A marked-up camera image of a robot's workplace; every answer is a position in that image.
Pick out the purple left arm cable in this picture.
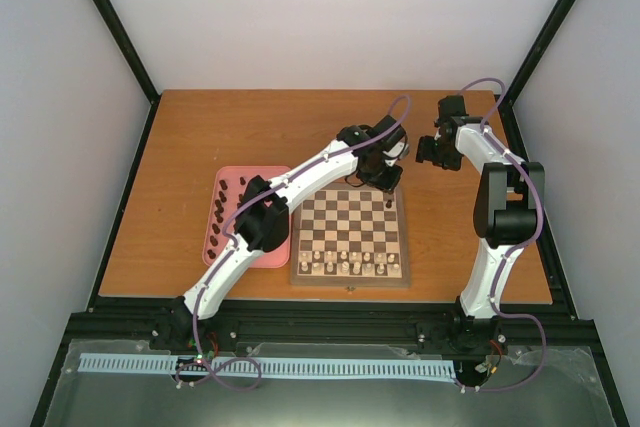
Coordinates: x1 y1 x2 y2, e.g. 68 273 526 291
191 94 413 392

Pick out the pink plastic tray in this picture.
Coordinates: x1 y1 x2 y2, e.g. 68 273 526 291
201 164 292 269

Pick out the light blue cable duct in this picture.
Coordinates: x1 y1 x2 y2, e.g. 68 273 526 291
77 353 455 382

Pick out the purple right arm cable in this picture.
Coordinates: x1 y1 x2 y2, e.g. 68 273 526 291
457 77 549 393

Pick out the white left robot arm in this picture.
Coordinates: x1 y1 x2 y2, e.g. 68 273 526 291
167 115 408 350

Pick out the black aluminium frame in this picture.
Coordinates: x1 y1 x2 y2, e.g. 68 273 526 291
31 0 597 426

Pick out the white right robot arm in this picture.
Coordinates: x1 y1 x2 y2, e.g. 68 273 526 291
416 94 545 319

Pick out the grey metal base plate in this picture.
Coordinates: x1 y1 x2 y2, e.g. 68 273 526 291
42 341 615 426

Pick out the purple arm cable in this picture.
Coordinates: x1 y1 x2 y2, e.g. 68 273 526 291
191 94 413 392
457 77 549 393

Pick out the wooden chess board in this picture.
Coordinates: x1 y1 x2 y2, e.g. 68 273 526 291
290 182 411 289

